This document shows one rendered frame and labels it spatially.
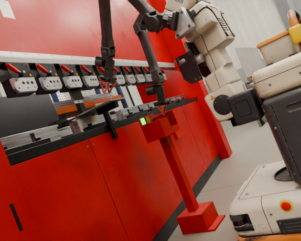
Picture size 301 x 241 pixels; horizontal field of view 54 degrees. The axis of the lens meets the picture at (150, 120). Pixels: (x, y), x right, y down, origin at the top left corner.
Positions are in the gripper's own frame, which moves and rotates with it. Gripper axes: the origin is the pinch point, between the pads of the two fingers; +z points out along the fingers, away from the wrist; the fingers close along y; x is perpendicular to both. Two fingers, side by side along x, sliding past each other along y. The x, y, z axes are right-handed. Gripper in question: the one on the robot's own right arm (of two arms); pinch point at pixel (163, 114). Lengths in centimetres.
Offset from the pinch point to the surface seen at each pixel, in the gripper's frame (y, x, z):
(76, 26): 56, 10, -73
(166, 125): -6.5, 10.0, 5.7
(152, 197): 8, 19, 54
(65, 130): 59, 38, 0
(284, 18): 17, -709, -117
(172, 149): -6.2, 6.7, 23.4
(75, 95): 40, 39, -23
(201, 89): 48, -179, -1
